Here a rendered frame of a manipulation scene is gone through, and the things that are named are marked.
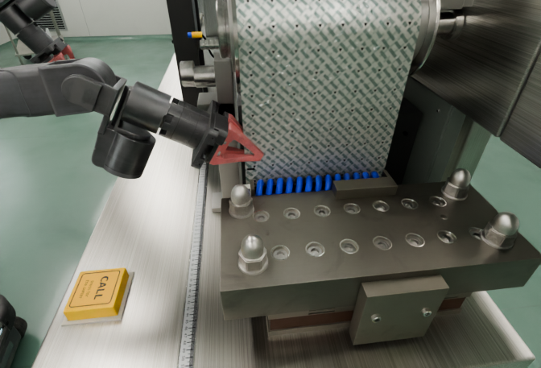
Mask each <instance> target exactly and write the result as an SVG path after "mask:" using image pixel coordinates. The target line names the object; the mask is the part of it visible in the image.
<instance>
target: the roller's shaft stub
mask: <svg viewBox="0 0 541 368"><path fill-rule="evenodd" d="M463 25H464V14H463V11H462V10H461V9H450V10H446V11H445V12H440V21H439V26H438V31H437V34H436V36H438V35H440V37H441V38H442V39H455V38H456V37H457V36H458V35H459V34H460V32H461V30H462V27H463Z"/></svg>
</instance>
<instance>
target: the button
mask: <svg viewBox="0 0 541 368"><path fill-rule="evenodd" d="M128 278H129V275H128V272H127V270H126V268H125V267H121V268H113V269H104V270H95V271H82V272H81V273H80V274H79V277H78V279H77V281H76V284H75V286H74V288H73V290H72V293H71V295H70V297H69V299H68V302H67V304H66V306H65V308H64V315H65V316H66V317H67V319H68V320H83V319H91V318H98V317H106V316H117V315H118V312H119V309H120V306H121V303H122V298H123V295H124V292H125V289H126V284H127V281H128Z"/></svg>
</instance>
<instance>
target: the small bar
mask: <svg viewBox="0 0 541 368"><path fill-rule="evenodd" d="M397 187H398V185H397V184H396V183H395V182H394V180H393V178H392V177H391V176H390V177H379V178H368V179H357V180H335V181H333V182H332V193H333V195H334V196H335V198H336V200H338V199H348V198H358V197H368V196H388V195H395V193H396V191H397Z"/></svg>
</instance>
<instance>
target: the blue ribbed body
mask: <svg viewBox="0 0 541 368"><path fill-rule="evenodd" d="M361 178H362V179H368V178H379V174H378V173H377V172H376V171H373V172H371V174H370V175H369V173H368V172H363V173H362V174H361ZM361 178H360V175H359V173H357V172H354V173H353V178H352V179H351V177H350V174H349V173H345V174H344V176H343V180H357V179H361ZM324 180H325V181H322V177H321V176H320V175H317V176H316V182H312V177H311V176H307V177H306V183H304V182H303V178H302V177H301V176H298V177H297V178H296V184H294V181H293V179H292V178H291V177H288V178H287V183H286V184H284V181H283V178H278V179H277V184H275V182H274V180H273V179H269V180H267V183H266V185H265V183H264V180H262V179H260V180H258V182H257V186H254V194H255V196H263V195H274V194H284V193H295V192H316V191H327V190H332V182H333V181H335V180H342V179H341V175H340V174H336V175H335V176H334V180H332V177H331V176H330V175H329V174H327V175H326V176H325V178H324Z"/></svg>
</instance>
